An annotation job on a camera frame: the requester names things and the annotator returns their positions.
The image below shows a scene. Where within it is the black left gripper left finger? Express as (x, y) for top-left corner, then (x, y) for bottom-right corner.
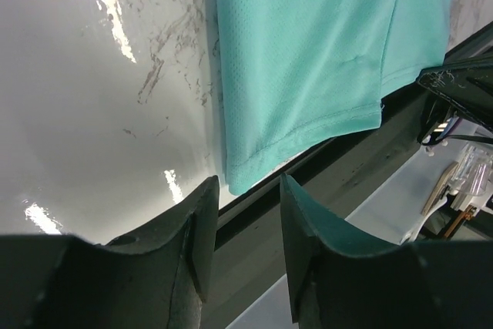
(1, 176), (220, 328)

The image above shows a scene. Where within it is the teal t shirt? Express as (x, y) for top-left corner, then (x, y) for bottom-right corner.
(216, 0), (452, 195)

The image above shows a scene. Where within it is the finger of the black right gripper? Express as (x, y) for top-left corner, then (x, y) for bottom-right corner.
(416, 53), (492, 131)

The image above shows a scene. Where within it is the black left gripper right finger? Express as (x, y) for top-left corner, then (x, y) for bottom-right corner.
(280, 175), (492, 328)

